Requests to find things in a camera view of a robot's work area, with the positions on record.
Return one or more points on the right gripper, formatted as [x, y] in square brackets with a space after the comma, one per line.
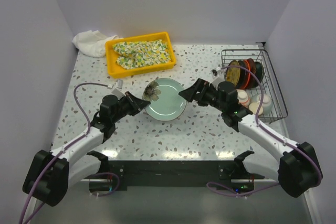
[201, 86]

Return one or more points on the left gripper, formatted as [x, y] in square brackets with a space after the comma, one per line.
[136, 104]

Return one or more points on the large celadon green plate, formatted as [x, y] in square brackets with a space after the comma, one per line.
[165, 102]

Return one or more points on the dark blue small plate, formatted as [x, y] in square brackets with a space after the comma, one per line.
[259, 74]

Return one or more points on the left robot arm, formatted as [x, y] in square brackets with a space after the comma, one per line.
[48, 177]

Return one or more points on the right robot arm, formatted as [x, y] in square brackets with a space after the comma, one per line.
[298, 167]

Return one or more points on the yellow patterned plate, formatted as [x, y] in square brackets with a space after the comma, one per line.
[233, 72]

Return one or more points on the yellow plastic tray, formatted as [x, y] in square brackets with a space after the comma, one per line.
[116, 71]

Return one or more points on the lemon print cloth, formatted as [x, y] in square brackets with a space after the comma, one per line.
[139, 54]

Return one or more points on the white red patterned bowl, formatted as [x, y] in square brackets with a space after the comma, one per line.
[243, 97]

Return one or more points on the dark red lacquer plate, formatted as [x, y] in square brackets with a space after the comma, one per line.
[251, 72]

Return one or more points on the beige cup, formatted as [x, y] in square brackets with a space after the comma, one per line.
[254, 107]

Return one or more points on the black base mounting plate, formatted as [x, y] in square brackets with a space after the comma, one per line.
[173, 174]

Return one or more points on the white cloth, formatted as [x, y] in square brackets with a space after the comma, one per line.
[92, 43]

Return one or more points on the pale green bowl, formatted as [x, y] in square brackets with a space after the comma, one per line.
[267, 102]

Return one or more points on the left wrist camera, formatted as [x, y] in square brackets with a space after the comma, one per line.
[116, 88]

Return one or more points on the black wire dish rack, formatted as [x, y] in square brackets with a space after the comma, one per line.
[269, 85]

